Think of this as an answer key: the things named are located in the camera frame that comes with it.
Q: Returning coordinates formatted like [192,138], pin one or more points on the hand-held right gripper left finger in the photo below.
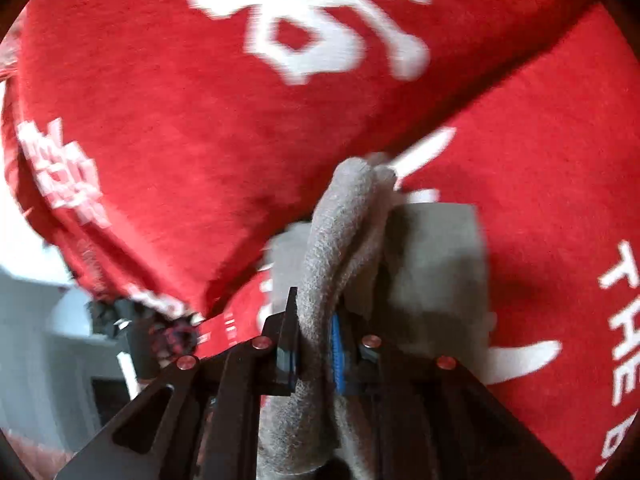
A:
[287,360]

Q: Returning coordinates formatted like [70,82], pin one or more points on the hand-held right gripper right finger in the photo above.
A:
[340,360]

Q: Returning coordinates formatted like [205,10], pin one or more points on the grey small garment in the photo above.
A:
[430,270]

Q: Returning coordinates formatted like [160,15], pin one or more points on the red and navy plaid cloth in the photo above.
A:
[172,335]

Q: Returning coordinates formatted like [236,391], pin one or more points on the black garment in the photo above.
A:
[107,316]

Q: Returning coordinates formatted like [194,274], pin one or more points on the red printed blanket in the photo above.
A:
[200,135]

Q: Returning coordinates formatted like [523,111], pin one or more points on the white cabinet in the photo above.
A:
[45,350]

